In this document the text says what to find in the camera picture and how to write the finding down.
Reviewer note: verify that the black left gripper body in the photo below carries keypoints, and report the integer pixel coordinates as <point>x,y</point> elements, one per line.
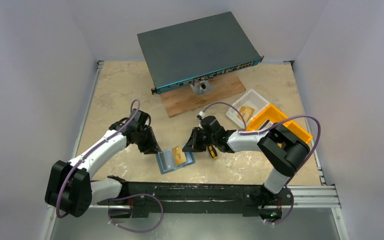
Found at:
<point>145,141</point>

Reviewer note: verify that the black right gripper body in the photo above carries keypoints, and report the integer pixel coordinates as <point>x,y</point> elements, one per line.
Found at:
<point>199,137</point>

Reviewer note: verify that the gold credit card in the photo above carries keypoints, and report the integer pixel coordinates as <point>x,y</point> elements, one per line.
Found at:
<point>246,112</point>
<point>179,156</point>

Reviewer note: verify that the blue card holder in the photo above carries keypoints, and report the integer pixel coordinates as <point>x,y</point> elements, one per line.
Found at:
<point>166,163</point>

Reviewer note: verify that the white credit card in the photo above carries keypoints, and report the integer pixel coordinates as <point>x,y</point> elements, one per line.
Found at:
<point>266,125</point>

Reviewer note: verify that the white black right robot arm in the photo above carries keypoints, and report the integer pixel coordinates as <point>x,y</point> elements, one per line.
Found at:
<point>283,149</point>

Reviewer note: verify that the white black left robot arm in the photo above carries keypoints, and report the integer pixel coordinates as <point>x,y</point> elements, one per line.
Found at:
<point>70,188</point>

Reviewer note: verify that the brown wooden board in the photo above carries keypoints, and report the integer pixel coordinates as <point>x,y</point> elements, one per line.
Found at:
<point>190,97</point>

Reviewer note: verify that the clear plastic bin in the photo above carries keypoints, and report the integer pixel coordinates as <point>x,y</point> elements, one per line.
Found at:
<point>250,100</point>

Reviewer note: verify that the yellow black handled screwdriver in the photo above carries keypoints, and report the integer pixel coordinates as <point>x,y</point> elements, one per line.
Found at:
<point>212,152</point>

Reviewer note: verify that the small grey metal bracket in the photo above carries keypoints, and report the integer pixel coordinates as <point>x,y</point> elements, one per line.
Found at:
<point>201,87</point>

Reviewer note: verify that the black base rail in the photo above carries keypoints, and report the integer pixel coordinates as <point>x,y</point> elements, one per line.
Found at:
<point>248,200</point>

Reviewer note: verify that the grey network switch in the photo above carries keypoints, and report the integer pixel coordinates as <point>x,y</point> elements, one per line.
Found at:
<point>194,51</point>

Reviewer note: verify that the aluminium frame rail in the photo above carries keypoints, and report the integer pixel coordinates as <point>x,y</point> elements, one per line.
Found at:
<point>322,196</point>

